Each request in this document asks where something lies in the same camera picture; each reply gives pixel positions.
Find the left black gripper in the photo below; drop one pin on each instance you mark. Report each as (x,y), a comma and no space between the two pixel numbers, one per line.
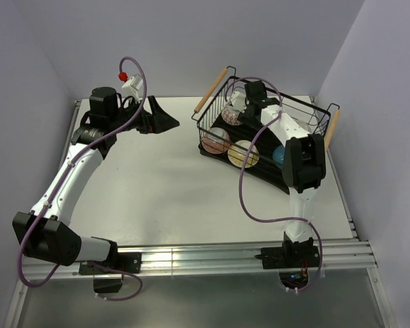
(158,121)

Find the left wooden rack handle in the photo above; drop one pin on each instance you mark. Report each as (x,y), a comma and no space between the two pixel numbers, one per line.
(210,91)

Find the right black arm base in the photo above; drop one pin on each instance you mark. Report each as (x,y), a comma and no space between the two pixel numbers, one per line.
(298,256)

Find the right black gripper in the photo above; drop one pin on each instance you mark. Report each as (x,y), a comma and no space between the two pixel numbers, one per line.
(247,120)

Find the aluminium mounting rail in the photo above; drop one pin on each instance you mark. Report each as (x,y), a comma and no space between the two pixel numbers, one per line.
(234,258)

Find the wooden rack handle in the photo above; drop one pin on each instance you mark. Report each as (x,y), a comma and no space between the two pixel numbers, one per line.
(210,91)
(331,129)

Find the yellow blue sun bowl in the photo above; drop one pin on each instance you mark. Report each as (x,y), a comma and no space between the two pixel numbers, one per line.
(237,153)

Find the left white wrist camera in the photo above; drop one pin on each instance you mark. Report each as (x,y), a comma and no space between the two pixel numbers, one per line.
(131,84)

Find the black wire dish rack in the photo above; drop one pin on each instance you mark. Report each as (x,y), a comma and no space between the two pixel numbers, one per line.
(275,137)

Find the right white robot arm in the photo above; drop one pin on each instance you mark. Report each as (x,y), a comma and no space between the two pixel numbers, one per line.
(303,168)

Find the right wooden rack handle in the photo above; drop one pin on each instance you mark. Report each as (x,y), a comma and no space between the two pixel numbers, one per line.
(331,129)

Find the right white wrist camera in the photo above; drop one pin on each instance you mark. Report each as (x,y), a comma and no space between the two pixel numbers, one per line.
(238,101)

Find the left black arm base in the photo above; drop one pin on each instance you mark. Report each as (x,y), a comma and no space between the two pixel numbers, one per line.
(109,276)

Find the white blue-striped bowl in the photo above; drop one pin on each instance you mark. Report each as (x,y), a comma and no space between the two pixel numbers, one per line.
(304,126)

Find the plain blue bowl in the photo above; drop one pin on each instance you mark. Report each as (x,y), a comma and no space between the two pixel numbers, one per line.
(278,156)

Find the blue triangle pattern bowl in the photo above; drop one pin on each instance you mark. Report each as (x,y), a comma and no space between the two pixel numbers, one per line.
(230,116)

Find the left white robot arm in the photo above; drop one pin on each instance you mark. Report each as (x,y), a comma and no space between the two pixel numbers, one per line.
(44,232)

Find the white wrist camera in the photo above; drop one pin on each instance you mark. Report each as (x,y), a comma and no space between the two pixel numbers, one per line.
(238,101)
(131,84)

